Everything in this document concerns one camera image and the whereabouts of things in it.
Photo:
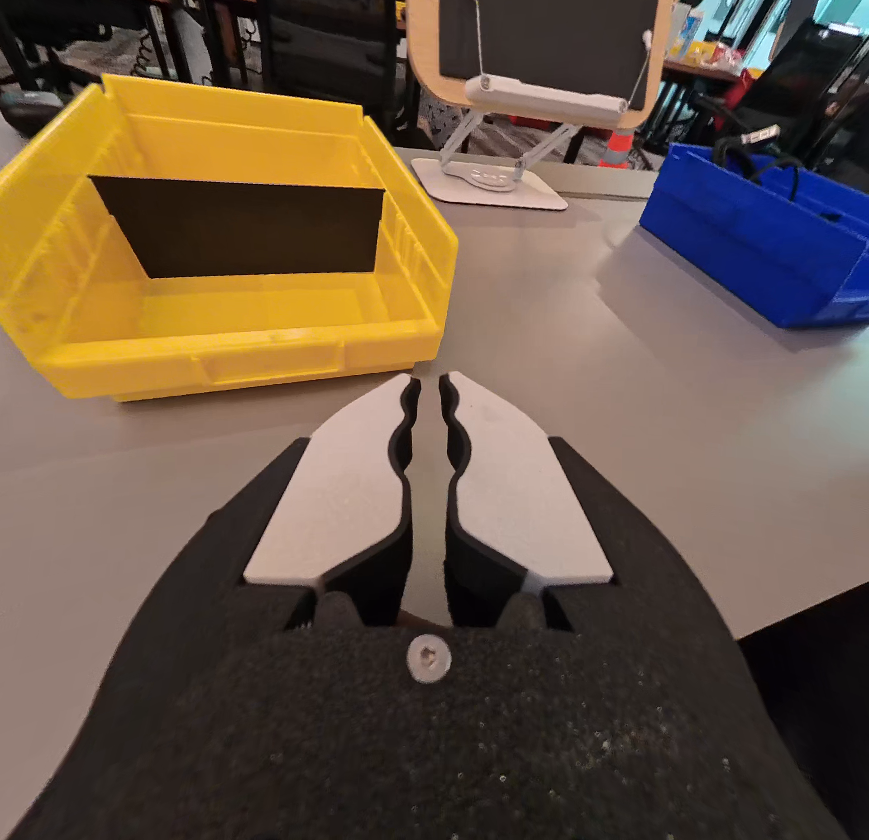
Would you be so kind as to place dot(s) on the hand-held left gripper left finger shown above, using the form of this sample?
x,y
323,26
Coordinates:
x,y
339,500

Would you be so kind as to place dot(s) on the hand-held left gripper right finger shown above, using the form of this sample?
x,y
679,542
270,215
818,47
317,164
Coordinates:
x,y
523,507

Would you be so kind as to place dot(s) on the blue plastic bin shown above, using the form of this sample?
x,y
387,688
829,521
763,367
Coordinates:
x,y
747,256

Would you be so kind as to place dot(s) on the grey desk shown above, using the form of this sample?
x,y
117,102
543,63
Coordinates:
x,y
611,412

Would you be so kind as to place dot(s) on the yellow plastic bin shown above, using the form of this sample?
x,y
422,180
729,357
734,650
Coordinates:
x,y
237,310

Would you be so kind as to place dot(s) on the orange traffic cone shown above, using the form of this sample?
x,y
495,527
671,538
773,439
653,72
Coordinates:
x,y
616,151

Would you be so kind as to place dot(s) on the white folding stand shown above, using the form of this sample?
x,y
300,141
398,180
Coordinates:
x,y
543,100

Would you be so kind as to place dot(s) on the black office chair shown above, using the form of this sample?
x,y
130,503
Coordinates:
x,y
54,25
326,52

